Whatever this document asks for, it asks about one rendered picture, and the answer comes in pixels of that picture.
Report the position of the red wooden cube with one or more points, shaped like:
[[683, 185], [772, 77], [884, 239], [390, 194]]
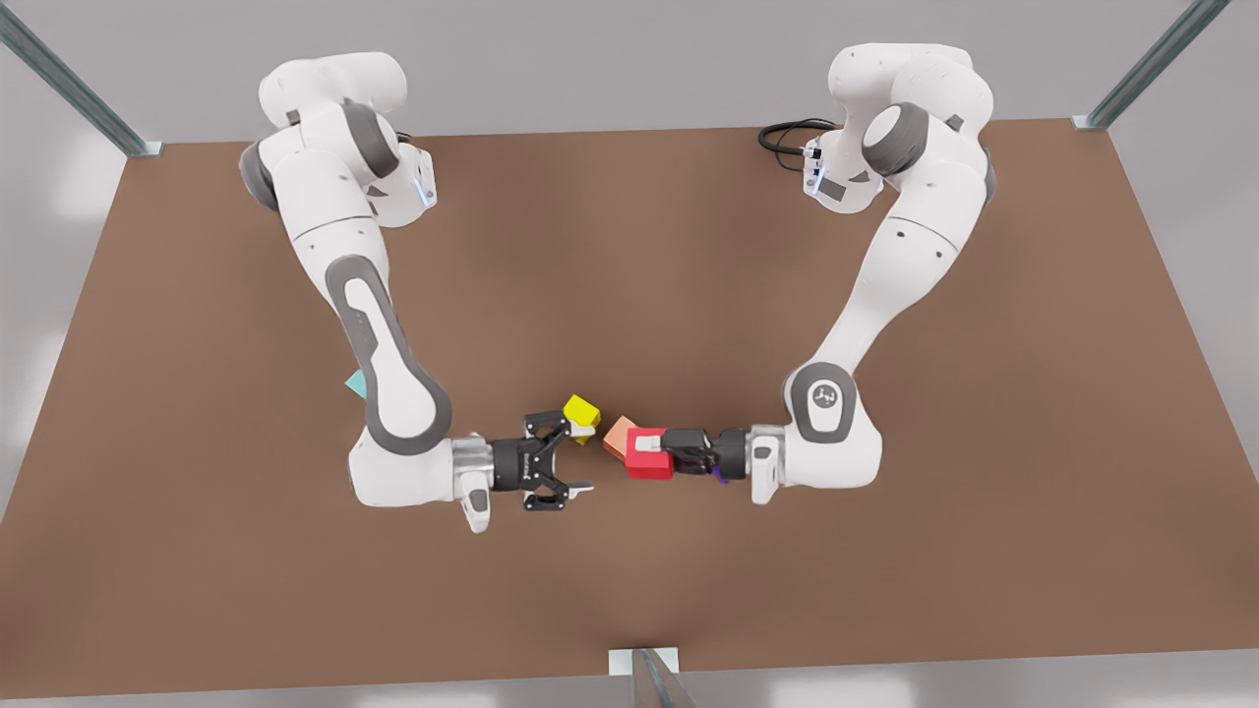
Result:
[[647, 466]]

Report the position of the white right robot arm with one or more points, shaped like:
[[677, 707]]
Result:
[[369, 324]]

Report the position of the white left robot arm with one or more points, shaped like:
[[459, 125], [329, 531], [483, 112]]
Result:
[[890, 265]]

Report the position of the orange wooden cube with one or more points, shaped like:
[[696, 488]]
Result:
[[618, 439]]

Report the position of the yellow wooden cube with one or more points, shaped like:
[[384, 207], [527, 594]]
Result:
[[582, 410]]

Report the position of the teal wooden block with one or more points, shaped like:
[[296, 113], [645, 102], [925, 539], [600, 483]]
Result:
[[357, 385]]

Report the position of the silver frame post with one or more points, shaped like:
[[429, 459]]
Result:
[[654, 678], [1146, 69], [69, 79]]

